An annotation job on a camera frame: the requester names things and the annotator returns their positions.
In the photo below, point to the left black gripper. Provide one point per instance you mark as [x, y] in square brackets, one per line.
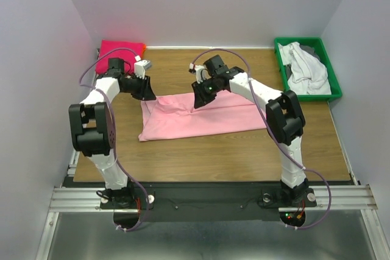
[146, 92]

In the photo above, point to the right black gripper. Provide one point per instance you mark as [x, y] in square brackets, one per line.
[200, 98]

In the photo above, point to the light pink t shirt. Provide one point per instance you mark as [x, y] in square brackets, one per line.
[174, 117]

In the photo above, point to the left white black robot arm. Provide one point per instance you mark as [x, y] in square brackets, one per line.
[93, 130]

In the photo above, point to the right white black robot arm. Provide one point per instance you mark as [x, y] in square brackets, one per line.
[280, 112]

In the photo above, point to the folded magenta t shirt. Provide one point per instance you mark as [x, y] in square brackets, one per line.
[127, 52]

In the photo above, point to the folded orange t shirt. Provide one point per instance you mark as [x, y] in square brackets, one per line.
[144, 49]

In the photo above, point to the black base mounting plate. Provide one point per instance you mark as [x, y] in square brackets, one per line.
[206, 202]

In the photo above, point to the white crumpled t shirt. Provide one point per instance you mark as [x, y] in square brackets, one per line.
[305, 74]

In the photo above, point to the grey garment in bin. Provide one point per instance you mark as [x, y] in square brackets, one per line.
[310, 50]

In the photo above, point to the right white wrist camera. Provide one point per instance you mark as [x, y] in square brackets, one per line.
[199, 71]

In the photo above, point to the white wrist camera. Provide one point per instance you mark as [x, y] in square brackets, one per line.
[141, 66]
[199, 71]

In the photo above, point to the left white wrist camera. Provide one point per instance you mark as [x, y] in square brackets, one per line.
[141, 66]

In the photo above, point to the aluminium extrusion rail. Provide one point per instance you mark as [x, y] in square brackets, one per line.
[85, 200]

